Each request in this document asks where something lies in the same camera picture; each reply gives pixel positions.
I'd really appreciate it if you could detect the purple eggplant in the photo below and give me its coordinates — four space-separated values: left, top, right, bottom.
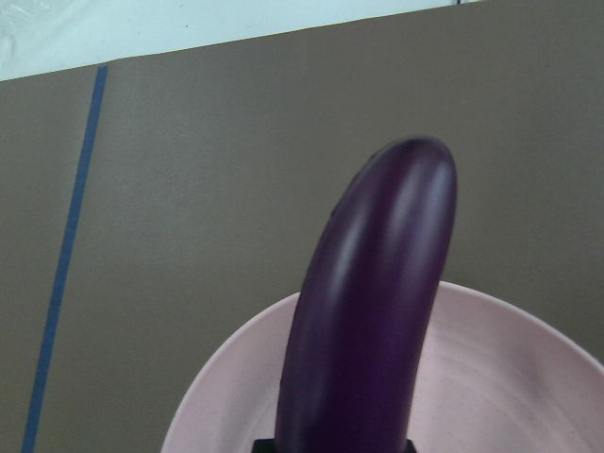
275 138 457 452

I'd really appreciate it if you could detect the pink plate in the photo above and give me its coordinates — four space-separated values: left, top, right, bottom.
162 282 603 452

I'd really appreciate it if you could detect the brown paper table cover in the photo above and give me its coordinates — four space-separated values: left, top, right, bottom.
1 1 603 452

